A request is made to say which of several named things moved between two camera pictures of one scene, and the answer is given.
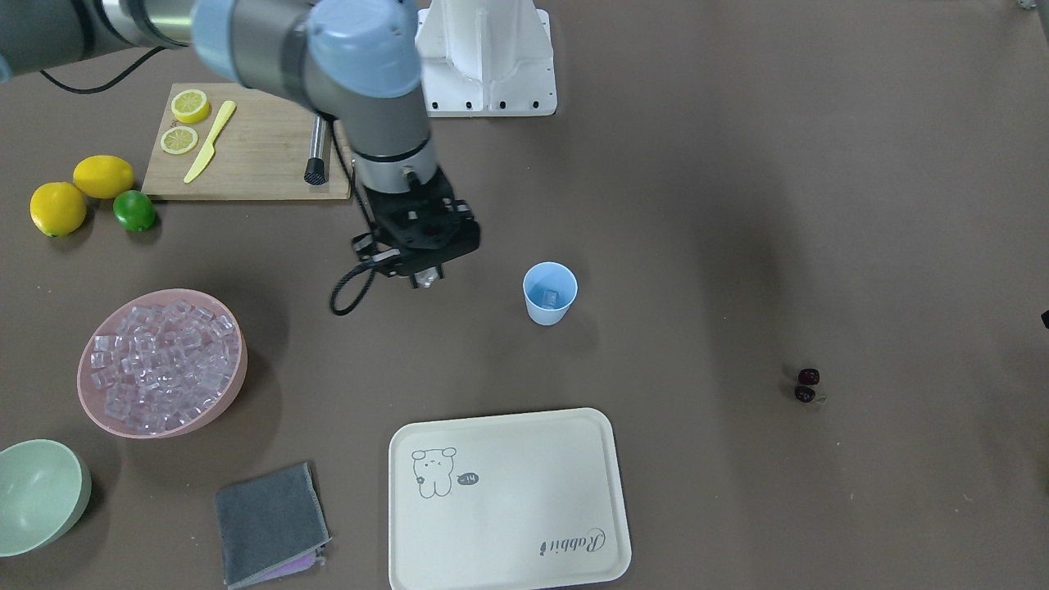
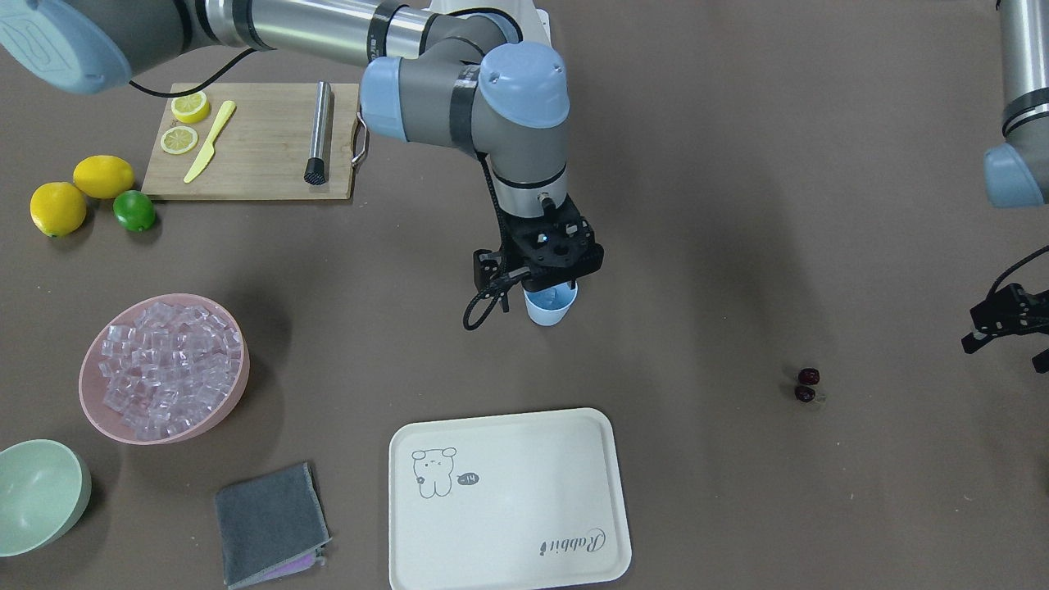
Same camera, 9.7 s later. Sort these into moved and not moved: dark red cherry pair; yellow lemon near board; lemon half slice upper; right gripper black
Moved: right gripper black
Not moved: lemon half slice upper; dark red cherry pair; yellow lemon near board
